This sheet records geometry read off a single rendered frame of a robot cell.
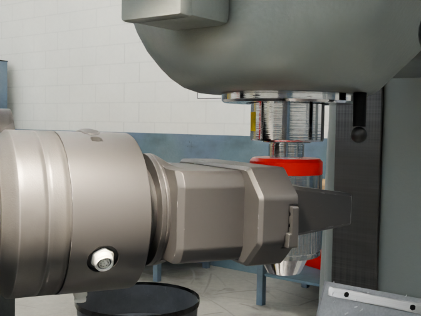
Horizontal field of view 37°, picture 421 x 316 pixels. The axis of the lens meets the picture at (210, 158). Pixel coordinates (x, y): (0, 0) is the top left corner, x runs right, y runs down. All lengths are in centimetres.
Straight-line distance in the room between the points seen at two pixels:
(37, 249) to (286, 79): 15
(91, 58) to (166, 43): 657
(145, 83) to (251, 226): 600
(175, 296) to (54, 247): 234
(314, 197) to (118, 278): 13
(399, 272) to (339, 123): 19
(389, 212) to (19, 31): 736
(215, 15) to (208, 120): 547
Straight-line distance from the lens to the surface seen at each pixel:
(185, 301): 261
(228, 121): 565
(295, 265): 41
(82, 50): 705
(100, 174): 32
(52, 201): 31
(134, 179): 32
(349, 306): 81
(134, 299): 270
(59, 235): 31
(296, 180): 39
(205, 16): 31
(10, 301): 74
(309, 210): 38
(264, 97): 37
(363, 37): 34
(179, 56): 35
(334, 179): 81
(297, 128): 39
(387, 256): 79
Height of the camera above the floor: 129
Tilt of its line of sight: 3 degrees down
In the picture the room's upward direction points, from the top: 1 degrees clockwise
